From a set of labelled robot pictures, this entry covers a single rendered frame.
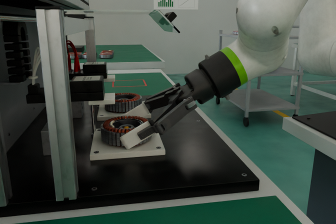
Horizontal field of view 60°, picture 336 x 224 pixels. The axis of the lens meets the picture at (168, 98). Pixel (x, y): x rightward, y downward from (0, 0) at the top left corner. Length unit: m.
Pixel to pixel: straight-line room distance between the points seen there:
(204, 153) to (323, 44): 0.49
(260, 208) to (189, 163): 0.16
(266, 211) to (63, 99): 0.35
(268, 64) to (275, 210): 0.29
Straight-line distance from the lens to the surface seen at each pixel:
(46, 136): 0.64
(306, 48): 0.95
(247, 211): 0.50
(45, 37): 0.42
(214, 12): 6.27
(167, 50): 6.05
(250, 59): 0.63
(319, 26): 0.93
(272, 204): 0.53
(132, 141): 0.60
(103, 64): 0.83
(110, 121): 0.67
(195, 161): 0.59
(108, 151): 0.61
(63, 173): 0.48
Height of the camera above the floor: 1.03
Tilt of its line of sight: 14 degrees down
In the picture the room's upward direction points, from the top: straight up
